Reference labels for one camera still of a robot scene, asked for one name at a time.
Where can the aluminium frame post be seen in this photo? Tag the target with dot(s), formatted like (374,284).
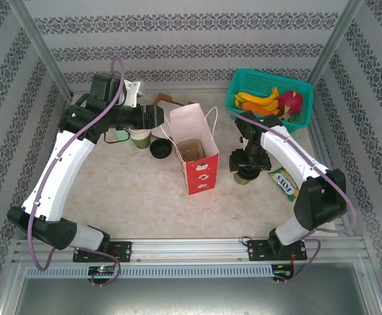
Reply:
(333,42)
(41,42)

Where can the red and white paper bag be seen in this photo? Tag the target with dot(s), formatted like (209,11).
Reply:
(202,177)

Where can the aluminium mounting rail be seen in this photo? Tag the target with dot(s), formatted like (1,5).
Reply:
(184,249)

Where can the stack of green paper cups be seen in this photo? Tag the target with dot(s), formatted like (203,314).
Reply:
(141,141)

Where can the small circuit board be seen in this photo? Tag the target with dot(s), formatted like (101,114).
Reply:
(283,270)
(101,270)

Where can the brown cardboard napkin tray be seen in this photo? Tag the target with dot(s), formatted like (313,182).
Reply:
(171,98)

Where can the yellow banana bunch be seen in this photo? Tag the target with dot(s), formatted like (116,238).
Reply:
(260,101)

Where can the green paper coffee cup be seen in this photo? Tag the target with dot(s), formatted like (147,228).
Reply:
(245,181)

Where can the grey metal sheet panel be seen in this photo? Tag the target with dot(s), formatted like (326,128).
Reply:
(194,295)

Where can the orange carrot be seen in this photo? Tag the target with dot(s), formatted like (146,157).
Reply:
(256,110)

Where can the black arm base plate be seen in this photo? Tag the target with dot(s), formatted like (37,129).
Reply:
(122,251)
(256,251)

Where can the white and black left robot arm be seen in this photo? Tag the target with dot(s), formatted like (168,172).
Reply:
(59,170)

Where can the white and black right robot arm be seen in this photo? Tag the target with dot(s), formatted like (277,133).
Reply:
(292,154)

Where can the teal plastic basket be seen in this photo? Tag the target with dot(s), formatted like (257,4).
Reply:
(260,80)

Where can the black plastic cup lid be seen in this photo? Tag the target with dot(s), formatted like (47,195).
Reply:
(250,174)

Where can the pink dragon fruit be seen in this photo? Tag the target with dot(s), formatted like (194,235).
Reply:
(291,103)

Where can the green candy packet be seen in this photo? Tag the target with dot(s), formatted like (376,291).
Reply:
(284,183)

